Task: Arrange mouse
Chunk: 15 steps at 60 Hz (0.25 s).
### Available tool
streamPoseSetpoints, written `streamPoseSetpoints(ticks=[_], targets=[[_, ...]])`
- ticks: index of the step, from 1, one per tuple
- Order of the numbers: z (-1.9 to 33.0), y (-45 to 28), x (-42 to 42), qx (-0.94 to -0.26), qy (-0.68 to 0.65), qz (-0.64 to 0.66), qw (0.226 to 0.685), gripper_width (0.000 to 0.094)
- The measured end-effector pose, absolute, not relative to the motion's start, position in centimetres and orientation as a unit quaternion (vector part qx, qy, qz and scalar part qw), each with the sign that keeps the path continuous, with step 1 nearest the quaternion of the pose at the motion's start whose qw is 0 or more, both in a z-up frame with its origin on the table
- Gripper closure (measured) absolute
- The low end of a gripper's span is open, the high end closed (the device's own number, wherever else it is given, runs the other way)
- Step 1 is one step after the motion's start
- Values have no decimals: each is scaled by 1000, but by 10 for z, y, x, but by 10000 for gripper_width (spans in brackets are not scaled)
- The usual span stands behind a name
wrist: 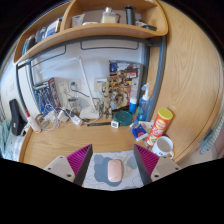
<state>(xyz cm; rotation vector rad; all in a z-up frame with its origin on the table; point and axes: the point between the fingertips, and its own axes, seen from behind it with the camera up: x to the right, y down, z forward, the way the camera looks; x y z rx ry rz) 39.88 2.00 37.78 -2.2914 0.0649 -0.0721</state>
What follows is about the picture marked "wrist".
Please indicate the grey white patterned mouse pad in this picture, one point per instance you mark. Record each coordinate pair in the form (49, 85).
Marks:
(100, 173)

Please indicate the bed with pale bedding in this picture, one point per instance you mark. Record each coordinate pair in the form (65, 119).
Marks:
(8, 143)

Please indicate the white wall socket panel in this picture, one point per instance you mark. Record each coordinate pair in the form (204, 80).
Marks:
(63, 87)

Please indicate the black bag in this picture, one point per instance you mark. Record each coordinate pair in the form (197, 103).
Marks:
(16, 118)

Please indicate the small white cube clock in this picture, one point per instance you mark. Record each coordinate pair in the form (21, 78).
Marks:
(114, 124)

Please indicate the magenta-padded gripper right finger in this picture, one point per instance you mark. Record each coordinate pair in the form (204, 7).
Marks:
(156, 166)

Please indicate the pale green packet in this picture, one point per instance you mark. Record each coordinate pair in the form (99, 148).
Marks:
(149, 126)

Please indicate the teal round tin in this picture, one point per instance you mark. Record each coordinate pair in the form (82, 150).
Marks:
(123, 118)

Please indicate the blue robot model kit box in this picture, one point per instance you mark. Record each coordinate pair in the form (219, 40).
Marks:
(43, 96)

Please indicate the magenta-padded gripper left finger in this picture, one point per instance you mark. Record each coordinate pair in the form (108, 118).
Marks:
(70, 166)

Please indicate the colourful figure box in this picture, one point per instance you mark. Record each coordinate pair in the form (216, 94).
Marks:
(125, 83)

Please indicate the white charger block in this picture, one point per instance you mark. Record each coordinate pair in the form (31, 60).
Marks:
(62, 116)

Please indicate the red chips can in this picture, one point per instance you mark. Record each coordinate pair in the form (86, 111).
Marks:
(159, 128)

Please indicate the pink computer mouse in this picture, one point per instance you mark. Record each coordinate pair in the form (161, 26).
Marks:
(115, 170)

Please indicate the white blue-capped tube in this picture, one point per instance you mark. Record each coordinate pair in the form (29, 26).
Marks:
(132, 106)

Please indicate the blue tissue pack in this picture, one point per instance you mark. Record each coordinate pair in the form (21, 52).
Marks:
(138, 133)

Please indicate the white desk lamp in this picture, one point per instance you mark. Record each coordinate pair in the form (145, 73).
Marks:
(89, 114)

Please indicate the wooden shelf unit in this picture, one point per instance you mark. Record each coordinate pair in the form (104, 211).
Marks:
(100, 31)

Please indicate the white mug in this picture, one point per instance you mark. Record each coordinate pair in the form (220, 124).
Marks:
(163, 146)

